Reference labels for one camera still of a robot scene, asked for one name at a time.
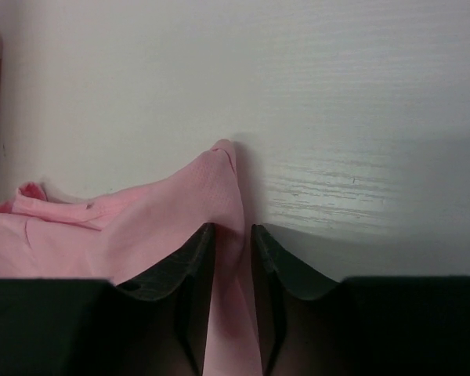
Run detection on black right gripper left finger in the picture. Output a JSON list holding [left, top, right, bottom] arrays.
[[0, 223, 215, 375]]

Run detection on pink t-shirt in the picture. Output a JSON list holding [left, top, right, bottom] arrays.
[[0, 140, 262, 375]]

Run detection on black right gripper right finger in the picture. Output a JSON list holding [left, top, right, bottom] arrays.
[[251, 225, 470, 375]]

